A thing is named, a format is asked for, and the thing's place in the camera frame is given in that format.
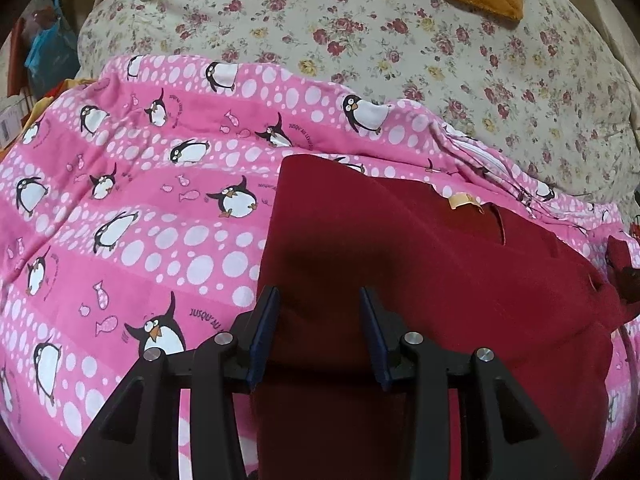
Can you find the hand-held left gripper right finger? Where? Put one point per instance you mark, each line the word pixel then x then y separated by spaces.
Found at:
pixel 375 341

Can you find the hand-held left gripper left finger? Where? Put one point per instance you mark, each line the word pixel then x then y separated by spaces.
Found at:
pixel 263 341

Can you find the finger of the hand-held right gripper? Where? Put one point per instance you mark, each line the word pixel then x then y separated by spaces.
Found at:
pixel 631 285

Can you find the dark red garment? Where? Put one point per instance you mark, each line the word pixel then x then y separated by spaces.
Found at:
pixel 400 260

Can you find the pink penguin print blanket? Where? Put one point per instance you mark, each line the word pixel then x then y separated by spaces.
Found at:
pixel 125 200

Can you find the floral print duvet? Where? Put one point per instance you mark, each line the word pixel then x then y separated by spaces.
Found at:
pixel 350 35

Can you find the red and yellow printed blanket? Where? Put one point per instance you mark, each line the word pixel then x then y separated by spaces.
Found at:
pixel 39 110

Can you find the cardboard box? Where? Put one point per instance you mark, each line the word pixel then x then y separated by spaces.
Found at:
pixel 12 120

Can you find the blue plastic bag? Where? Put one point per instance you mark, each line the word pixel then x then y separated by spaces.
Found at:
pixel 50 50

